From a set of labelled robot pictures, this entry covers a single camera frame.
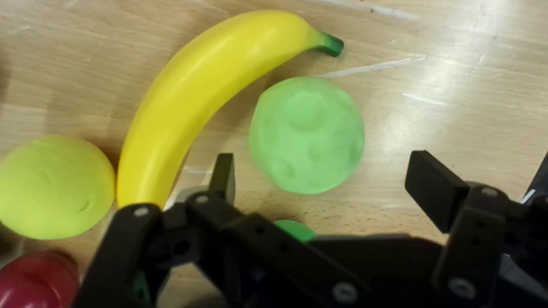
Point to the yellow-green ball with dent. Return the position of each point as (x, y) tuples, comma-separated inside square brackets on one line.
[(52, 188)]

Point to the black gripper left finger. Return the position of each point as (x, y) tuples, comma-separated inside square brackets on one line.
[(268, 244)]

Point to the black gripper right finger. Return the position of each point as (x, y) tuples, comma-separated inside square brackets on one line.
[(473, 239)]

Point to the green dimpled ball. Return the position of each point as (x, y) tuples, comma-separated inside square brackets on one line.
[(309, 133)]

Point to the red radish with green leaves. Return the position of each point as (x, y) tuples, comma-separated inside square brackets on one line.
[(35, 282)]

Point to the pale green toy apple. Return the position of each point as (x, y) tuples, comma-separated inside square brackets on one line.
[(297, 231)]

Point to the yellow toy banana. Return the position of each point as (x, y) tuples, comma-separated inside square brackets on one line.
[(189, 95)]

